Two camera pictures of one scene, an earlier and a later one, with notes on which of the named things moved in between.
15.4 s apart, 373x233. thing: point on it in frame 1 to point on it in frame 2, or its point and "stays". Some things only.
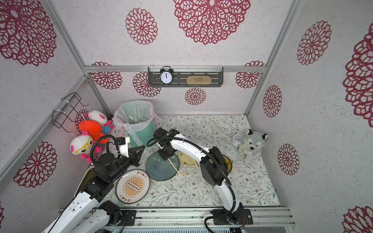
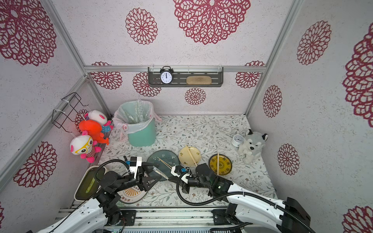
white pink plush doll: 106,126 stays
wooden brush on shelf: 198,80 stays
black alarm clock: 166,75 stays
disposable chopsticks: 174,167 to 165,163
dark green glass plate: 161,170 stays
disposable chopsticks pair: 182,173 to 156,170
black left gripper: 136,157 to 143,182
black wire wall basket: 65,116 stays
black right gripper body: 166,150 to 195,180
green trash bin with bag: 140,115 stays
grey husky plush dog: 251,147 stays
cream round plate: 187,160 stays
